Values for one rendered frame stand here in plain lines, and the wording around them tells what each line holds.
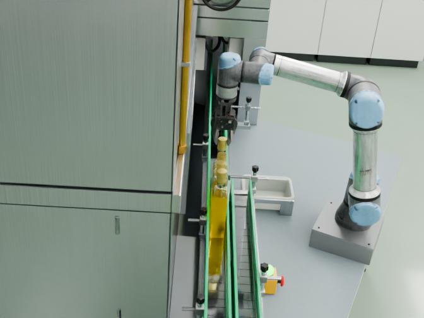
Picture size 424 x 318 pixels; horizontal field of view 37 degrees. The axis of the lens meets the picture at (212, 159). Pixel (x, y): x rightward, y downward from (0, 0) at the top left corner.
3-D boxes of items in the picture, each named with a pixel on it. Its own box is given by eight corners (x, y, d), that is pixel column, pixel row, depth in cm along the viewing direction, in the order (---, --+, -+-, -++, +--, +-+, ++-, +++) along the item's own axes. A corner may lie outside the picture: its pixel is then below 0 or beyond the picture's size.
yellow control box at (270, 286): (255, 281, 235) (257, 265, 231) (275, 282, 235) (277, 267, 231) (256, 294, 229) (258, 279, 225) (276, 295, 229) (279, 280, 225)
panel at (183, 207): (187, 103, 306) (190, 37, 288) (194, 104, 306) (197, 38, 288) (177, 213, 229) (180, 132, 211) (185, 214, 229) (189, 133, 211)
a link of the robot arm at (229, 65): (241, 60, 212) (217, 58, 212) (239, 90, 217) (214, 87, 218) (244, 52, 218) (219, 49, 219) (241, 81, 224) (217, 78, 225)
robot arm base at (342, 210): (372, 214, 263) (378, 195, 258) (370, 235, 250) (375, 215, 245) (337, 206, 266) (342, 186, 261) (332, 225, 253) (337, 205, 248)
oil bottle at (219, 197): (209, 228, 239) (212, 182, 228) (224, 229, 239) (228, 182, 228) (209, 237, 234) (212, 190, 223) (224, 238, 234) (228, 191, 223)
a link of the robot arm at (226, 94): (216, 79, 224) (239, 80, 224) (216, 90, 227) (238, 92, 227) (216, 88, 218) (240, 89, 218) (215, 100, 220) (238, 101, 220)
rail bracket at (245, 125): (223, 133, 323) (226, 94, 311) (256, 135, 323) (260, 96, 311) (223, 137, 319) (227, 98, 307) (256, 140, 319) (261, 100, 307)
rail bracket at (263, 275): (256, 290, 212) (260, 260, 205) (277, 291, 212) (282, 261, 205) (257, 299, 209) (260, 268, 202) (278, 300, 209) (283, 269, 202)
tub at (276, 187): (239, 189, 285) (241, 173, 281) (288, 192, 286) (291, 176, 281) (240, 212, 270) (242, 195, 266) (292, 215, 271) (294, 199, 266)
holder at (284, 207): (228, 190, 285) (229, 175, 281) (288, 193, 286) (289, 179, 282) (228, 212, 271) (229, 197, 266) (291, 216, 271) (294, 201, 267)
